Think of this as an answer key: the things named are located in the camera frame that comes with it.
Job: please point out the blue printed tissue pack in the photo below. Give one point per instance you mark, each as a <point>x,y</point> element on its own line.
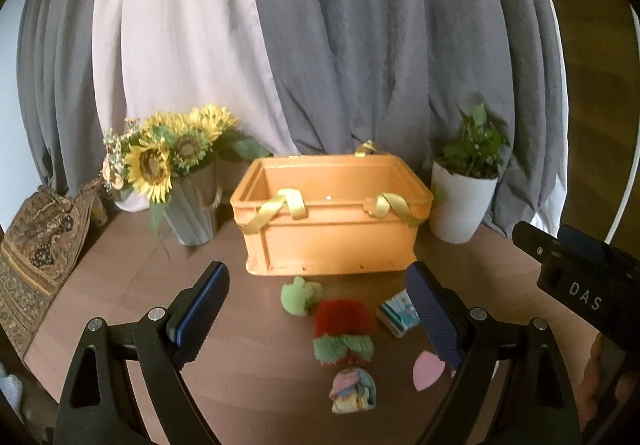
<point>397,317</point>

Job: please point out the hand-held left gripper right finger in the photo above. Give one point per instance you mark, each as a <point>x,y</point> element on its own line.
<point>432,310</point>

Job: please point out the white cloth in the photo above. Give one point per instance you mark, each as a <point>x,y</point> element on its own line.
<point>10,395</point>

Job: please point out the green plant in white pot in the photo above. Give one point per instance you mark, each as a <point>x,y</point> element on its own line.
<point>457,210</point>

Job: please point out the brown patterned cushion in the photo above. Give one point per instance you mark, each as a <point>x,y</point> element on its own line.
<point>37,255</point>

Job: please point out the pastel multicoloured soft toy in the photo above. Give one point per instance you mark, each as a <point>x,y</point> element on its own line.
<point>352,391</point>

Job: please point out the small dried flower bunch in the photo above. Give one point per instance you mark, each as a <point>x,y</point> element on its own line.
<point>115,150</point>

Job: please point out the artificial sunflower bouquet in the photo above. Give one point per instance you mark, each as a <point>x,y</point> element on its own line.
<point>155,167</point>

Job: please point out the orange plastic crate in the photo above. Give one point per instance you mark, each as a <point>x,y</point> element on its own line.
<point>330,245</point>

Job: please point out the white curtain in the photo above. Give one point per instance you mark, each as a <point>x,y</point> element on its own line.
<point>170,50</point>

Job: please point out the red and green plush toy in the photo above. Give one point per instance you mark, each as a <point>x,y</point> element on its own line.
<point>342,330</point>

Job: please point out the grey curtain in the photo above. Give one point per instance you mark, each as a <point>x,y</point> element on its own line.
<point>55,75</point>
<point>390,40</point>

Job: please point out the green frog-shaped sponge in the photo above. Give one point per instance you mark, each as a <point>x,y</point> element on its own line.
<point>296,297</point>

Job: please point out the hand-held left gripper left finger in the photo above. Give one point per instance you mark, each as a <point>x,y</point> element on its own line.
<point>200,312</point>

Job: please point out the person's right hand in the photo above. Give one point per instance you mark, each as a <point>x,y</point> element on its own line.
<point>591,375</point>

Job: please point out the yellow ribbon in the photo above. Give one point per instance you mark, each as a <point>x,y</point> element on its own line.
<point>277,212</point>
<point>387,207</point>
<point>365,148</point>

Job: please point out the pink heart-shaped sponge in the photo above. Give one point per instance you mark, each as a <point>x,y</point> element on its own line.
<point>426,370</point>

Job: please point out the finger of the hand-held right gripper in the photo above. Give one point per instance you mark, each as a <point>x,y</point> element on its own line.
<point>530,237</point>

